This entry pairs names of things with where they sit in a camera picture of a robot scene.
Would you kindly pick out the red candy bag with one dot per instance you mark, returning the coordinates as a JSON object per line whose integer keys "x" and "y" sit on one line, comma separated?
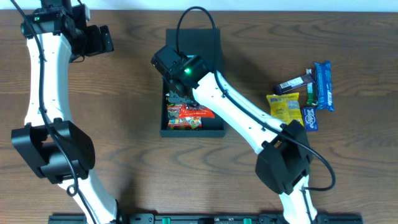
{"x": 187, "y": 111}

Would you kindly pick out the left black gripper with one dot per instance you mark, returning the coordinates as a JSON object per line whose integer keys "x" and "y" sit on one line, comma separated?
{"x": 104, "y": 40}

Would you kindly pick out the green candy bar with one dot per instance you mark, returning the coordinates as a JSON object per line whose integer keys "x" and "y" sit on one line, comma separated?
{"x": 312, "y": 88}

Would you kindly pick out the dark navy chocolate bar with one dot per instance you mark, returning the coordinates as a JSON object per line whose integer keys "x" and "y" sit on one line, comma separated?
{"x": 284, "y": 87}

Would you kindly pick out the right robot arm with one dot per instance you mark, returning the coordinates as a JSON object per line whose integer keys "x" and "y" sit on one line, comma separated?
{"x": 283, "y": 151}

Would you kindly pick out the black mounting rail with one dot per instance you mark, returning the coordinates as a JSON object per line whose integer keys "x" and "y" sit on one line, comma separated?
{"x": 265, "y": 218}

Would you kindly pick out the yellow snack bag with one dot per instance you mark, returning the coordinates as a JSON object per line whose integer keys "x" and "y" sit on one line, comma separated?
{"x": 285, "y": 107}

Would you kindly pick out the blue cookie roll pack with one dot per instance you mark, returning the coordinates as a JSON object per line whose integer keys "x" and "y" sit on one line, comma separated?
{"x": 324, "y": 86}

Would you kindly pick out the dark green box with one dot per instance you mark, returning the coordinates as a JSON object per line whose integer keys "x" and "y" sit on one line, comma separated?
{"x": 189, "y": 55}

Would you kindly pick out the black Haribo candy bag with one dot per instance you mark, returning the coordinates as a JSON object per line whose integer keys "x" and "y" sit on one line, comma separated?
{"x": 178, "y": 119}

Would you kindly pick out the blue Eclipse mint pack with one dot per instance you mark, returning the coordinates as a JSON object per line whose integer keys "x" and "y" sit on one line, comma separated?
{"x": 309, "y": 119}

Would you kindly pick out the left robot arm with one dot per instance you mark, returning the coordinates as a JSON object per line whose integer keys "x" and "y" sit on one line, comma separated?
{"x": 58, "y": 34}

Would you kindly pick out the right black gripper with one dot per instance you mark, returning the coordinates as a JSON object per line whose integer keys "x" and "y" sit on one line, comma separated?
{"x": 179, "y": 99}

